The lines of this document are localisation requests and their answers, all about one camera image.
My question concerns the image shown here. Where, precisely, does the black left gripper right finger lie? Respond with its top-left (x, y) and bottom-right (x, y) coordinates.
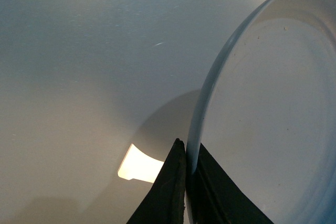
top-left (186, 145), bottom-right (272, 223)

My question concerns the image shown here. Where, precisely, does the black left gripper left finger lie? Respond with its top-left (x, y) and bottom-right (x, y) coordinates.
top-left (127, 138), bottom-right (186, 223)

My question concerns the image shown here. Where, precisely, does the light blue round plate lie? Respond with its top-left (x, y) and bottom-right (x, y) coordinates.
top-left (187, 0), bottom-right (335, 223)

